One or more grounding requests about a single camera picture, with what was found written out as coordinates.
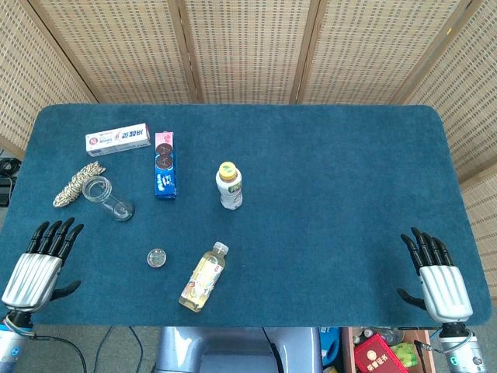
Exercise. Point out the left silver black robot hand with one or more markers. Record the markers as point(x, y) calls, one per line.
point(33, 277)

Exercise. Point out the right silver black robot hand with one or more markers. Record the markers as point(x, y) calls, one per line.
point(444, 289)

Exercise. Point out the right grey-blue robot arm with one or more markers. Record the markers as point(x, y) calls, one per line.
point(466, 353)

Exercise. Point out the green snack packet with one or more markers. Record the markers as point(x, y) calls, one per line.
point(405, 353)

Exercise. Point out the red certificate book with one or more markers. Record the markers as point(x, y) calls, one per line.
point(374, 355)

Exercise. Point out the clear glass cup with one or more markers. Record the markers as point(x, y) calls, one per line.
point(110, 202)

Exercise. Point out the brown wooden storage box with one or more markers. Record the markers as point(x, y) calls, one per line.
point(347, 349)

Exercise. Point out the blue plastic container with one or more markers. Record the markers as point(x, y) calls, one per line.
point(330, 346)

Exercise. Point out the blue felt table cover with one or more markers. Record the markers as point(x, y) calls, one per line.
point(330, 194)

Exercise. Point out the white red toothpaste box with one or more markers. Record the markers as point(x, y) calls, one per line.
point(116, 140)

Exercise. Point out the blue pink cookie box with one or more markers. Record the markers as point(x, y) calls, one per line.
point(166, 171)

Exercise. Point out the clear bottle with yellow drink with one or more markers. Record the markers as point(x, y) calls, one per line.
point(204, 277)

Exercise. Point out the grey-blue robot torso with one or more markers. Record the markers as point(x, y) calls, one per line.
point(233, 346)

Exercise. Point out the yellow-capped white tea bottle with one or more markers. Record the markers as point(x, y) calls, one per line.
point(230, 190)

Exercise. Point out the woven wooden folding screen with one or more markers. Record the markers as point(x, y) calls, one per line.
point(248, 46)

